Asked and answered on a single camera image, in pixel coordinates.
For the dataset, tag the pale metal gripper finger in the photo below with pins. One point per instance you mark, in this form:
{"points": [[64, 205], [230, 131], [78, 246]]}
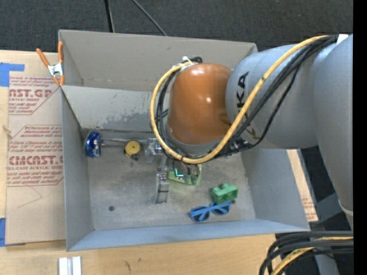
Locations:
{"points": [[164, 192], [158, 192]]}

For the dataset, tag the clear glass object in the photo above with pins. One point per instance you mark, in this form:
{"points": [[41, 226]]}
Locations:
{"points": [[151, 150]]}

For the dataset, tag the grey metal bin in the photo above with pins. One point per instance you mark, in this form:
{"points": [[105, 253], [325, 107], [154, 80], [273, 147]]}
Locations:
{"points": [[129, 188]]}

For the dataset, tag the yellow and black round object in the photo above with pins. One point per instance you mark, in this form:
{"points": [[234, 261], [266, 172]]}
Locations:
{"points": [[132, 148]]}

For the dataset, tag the blue sunglasses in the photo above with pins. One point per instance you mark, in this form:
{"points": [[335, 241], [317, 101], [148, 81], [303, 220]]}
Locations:
{"points": [[200, 213]]}

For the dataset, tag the green toy block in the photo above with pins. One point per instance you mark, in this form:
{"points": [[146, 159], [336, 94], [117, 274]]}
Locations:
{"points": [[225, 194]]}

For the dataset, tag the shiny blue round object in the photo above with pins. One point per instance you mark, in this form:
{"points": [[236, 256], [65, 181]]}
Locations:
{"points": [[92, 144]]}

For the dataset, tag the brown cardboard board, red print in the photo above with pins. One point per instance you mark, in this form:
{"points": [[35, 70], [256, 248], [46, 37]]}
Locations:
{"points": [[34, 199]]}

